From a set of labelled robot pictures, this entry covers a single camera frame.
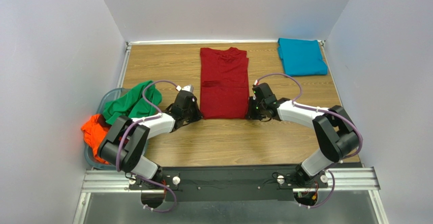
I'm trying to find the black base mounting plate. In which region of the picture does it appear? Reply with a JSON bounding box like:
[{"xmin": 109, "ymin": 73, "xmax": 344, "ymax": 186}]
[{"xmin": 128, "ymin": 164, "xmax": 363, "ymax": 202}]

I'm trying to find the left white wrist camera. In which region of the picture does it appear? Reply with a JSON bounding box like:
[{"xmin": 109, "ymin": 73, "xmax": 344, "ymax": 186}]
[{"xmin": 176, "ymin": 84, "xmax": 194, "ymax": 93}]

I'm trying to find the green t shirt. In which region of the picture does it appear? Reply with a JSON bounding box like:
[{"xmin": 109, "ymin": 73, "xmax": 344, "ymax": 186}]
[{"xmin": 102, "ymin": 80, "xmax": 157, "ymax": 125}]

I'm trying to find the dark red t shirt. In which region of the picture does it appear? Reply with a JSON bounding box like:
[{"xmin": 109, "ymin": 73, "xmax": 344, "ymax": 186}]
[{"xmin": 200, "ymin": 47, "xmax": 250, "ymax": 119}]

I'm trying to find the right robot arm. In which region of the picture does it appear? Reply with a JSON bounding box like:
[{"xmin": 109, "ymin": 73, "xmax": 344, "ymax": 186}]
[{"xmin": 246, "ymin": 83, "xmax": 362, "ymax": 186}]

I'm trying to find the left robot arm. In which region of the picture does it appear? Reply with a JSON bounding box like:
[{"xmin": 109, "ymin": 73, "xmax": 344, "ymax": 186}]
[{"xmin": 97, "ymin": 85, "xmax": 203, "ymax": 181}]

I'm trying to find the aluminium rail frame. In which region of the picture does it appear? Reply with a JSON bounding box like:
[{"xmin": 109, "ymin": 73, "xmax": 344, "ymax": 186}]
[{"xmin": 73, "ymin": 168, "xmax": 389, "ymax": 223}]

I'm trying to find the orange t shirt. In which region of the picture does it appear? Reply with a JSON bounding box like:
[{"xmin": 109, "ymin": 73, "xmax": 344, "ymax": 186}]
[{"xmin": 81, "ymin": 114, "xmax": 111, "ymax": 165}]

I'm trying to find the folded blue t shirt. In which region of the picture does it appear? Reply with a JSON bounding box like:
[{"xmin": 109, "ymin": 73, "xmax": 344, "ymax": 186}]
[{"xmin": 277, "ymin": 38, "xmax": 328, "ymax": 77}]

